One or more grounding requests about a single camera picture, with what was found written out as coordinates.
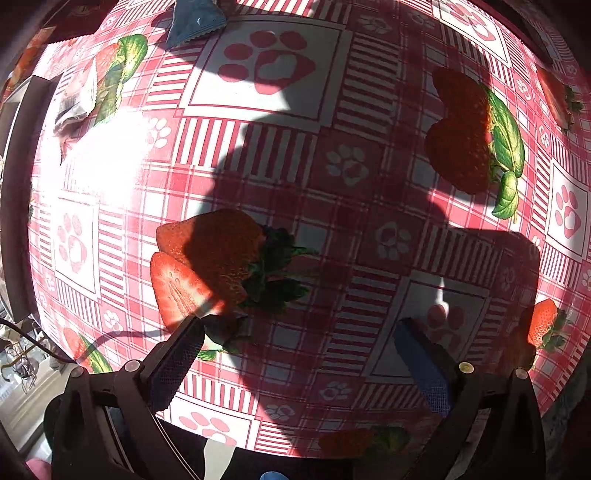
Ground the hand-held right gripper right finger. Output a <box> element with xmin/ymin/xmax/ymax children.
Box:
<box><xmin>394</xmin><ymin>318</ymin><xmax>548</xmax><ymax>480</ymax></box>

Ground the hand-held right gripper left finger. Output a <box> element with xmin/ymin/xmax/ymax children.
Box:
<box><xmin>44</xmin><ymin>315</ymin><xmax>206</xmax><ymax>480</ymax></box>

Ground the pink snack packet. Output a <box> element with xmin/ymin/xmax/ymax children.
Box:
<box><xmin>53</xmin><ymin>60</ymin><xmax>100</xmax><ymax>134</ymax></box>

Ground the blue cartoon candy packet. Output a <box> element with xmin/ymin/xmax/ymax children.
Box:
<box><xmin>165</xmin><ymin>0</ymin><xmax>228</xmax><ymax>51</ymax></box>

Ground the strawberry printed tablecloth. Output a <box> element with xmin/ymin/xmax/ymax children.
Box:
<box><xmin>0</xmin><ymin>0</ymin><xmax>591</xmax><ymax>460</ymax></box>

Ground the black cable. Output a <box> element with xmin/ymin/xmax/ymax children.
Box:
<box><xmin>0</xmin><ymin>318</ymin><xmax>75</xmax><ymax>365</ymax></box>

